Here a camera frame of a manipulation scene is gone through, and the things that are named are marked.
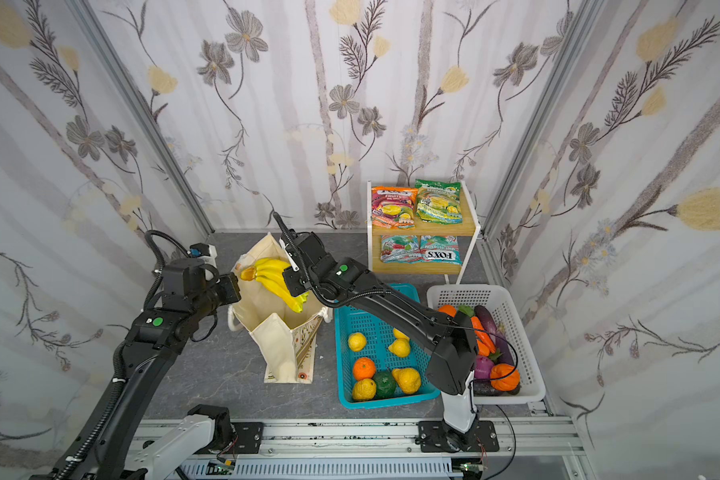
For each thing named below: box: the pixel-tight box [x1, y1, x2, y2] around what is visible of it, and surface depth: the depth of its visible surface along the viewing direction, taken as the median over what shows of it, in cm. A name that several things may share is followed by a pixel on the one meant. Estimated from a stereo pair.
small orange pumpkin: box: [490, 363, 521, 392], surface depth 77 cm
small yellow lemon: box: [388, 328, 411, 358], surface depth 88 cm
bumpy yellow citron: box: [392, 367, 421, 394], surface depth 80 cm
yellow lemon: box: [348, 332, 367, 352], surface depth 88 cm
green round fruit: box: [373, 370, 397, 399], surface depth 80 cm
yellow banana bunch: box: [240, 258, 309, 314], surface depth 78 cm
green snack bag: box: [414, 179, 463, 225], surface depth 80 cm
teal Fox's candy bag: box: [420, 235, 463, 265], surface depth 93 cm
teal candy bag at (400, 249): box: [380, 234, 423, 264], surface depth 92 cm
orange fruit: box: [354, 357, 376, 381], surface depth 82 cm
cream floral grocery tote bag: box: [229, 233, 333, 383], surface depth 78 cm
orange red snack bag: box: [371, 186, 418, 230], surface depth 79 cm
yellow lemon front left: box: [352, 378, 377, 402], surface depth 78 cm
